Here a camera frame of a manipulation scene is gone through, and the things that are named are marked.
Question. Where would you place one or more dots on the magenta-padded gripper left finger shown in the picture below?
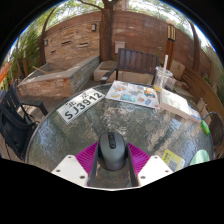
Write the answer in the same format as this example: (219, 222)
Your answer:
(70, 168)

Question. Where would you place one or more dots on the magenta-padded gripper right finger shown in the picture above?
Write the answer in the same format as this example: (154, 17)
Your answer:
(155, 168)

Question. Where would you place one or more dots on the grey computer mouse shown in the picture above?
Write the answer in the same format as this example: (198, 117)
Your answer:
(112, 153)

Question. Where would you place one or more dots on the yellow printed card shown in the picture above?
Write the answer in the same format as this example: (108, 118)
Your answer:
(172, 160)

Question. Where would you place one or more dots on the white licence plate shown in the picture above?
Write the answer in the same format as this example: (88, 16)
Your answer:
(80, 106)

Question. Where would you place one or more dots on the thin blue-edged book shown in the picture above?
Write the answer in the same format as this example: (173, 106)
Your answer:
(196, 118)

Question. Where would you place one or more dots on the thick white book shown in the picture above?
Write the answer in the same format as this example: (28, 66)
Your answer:
(175, 103)

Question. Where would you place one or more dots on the black metal chair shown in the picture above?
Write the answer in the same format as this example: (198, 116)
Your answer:
(13, 128)

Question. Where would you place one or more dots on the colourful printed sheet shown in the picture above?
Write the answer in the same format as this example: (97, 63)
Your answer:
(131, 94)

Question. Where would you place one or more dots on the stone raised bed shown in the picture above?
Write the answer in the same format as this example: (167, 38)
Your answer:
(50, 83)

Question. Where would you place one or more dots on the clear plastic cup with straw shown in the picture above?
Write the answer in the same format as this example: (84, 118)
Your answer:
(161, 78)

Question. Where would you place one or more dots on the curved wooden bench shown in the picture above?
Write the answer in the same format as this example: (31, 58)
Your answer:
(203, 88)

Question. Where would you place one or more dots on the beige stone block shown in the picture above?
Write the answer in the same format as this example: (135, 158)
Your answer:
(177, 70)

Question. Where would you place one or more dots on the dark wooden slatted chair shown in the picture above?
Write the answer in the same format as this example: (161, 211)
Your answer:
(136, 61)

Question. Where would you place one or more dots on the thin curved tree trunk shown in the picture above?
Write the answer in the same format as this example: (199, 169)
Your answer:
(43, 43)

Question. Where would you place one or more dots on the slender straight tree trunk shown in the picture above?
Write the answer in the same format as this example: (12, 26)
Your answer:
(196, 46)

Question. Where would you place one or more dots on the thick tree trunk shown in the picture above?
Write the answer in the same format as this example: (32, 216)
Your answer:
(106, 36)

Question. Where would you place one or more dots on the wooden garden lamp post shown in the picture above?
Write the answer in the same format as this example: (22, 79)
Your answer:
(170, 43)

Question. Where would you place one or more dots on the grey wall box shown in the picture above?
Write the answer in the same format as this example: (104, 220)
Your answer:
(119, 46)

